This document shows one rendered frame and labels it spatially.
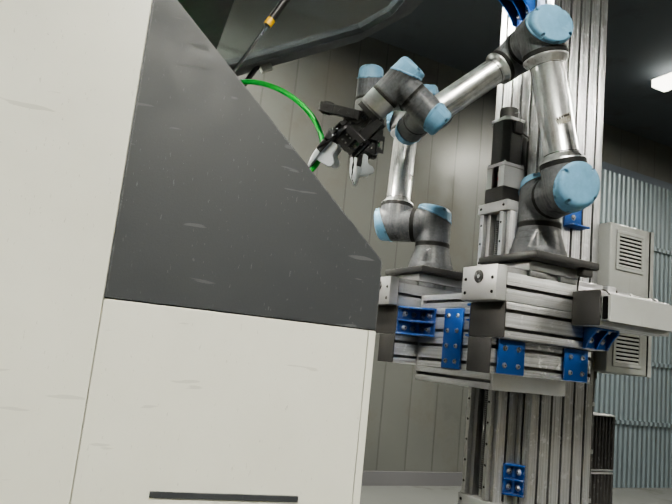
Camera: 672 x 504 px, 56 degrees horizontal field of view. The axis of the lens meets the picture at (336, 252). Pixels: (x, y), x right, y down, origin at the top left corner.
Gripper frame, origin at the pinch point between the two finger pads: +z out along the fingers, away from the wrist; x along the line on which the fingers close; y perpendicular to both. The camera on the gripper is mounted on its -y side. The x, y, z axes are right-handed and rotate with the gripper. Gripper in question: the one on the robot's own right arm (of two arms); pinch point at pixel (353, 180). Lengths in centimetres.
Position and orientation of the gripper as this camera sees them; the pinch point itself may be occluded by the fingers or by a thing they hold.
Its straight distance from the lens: 183.9
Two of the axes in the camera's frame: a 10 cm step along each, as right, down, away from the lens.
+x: -3.3, 1.2, 9.4
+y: 9.4, 1.5, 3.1
